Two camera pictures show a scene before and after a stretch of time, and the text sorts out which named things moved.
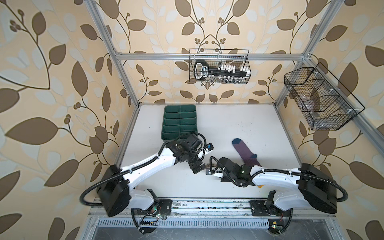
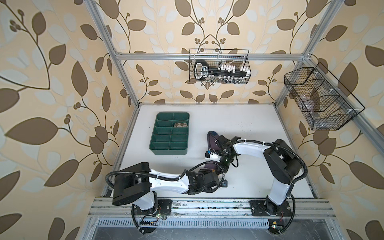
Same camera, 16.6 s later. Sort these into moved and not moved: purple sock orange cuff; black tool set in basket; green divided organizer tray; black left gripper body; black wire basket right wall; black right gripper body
Moved: green divided organizer tray; black left gripper body; purple sock orange cuff; black right gripper body
Not moved: black wire basket right wall; black tool set in basket
